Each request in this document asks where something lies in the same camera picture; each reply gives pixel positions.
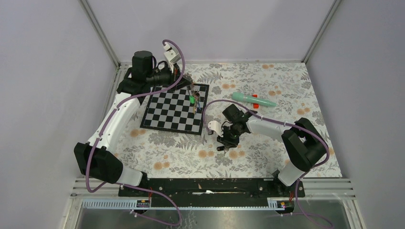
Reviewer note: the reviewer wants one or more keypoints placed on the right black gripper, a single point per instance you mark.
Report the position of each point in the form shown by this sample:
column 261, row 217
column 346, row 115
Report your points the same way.
column 228, row 143

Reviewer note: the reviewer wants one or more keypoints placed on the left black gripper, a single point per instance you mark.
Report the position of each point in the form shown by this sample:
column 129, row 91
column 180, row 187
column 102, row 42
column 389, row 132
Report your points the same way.
column 174, row 77

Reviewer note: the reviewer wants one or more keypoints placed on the keyring with coloured key tags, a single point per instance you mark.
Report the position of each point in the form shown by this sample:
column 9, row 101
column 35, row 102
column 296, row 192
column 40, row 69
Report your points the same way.
column 194, row 97

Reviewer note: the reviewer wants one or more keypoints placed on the key with black tag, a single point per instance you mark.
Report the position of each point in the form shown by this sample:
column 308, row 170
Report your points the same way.
column 222, row 149

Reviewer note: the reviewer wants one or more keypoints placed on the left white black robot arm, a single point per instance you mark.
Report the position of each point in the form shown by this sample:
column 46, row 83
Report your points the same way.
column 95, row 157

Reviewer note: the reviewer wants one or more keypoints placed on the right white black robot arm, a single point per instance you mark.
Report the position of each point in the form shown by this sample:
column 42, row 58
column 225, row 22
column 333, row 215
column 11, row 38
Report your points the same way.
column 303, row 143

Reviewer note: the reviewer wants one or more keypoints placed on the black white chessboard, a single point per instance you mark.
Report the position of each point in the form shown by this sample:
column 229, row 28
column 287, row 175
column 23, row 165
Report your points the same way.
column 173, row 111

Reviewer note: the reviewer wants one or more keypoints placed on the mint green flashlight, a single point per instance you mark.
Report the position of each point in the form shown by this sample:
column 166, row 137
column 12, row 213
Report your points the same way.
column 250, row 99

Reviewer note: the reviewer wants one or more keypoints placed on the floral patterned table mat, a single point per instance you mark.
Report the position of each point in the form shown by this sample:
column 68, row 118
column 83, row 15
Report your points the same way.
column 176, row 155

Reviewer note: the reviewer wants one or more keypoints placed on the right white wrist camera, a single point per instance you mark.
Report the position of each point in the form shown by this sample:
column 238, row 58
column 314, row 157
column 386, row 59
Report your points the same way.
column 215, row 127

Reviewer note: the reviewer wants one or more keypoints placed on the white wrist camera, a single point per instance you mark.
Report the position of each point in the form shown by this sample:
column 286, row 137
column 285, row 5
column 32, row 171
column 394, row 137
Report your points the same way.
column 172, row 55
column 215, row 127

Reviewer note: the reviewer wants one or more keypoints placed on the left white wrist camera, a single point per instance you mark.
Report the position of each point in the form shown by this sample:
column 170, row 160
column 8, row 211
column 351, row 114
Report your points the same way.
column 172, row 55

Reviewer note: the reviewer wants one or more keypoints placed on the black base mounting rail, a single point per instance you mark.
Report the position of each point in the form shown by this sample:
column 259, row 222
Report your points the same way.
column 212, row 192

